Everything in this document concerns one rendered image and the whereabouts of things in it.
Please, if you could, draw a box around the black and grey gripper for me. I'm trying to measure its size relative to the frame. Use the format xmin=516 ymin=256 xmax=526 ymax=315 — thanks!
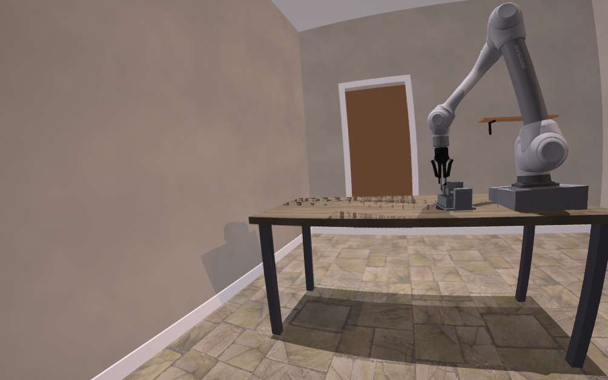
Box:
xmin=431 ymin=147 xmax=454 ymax=190

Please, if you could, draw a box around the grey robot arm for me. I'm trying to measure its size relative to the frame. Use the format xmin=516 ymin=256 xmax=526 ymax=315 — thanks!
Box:
xmin=428 ymin=2 xmax=569 ymax=188

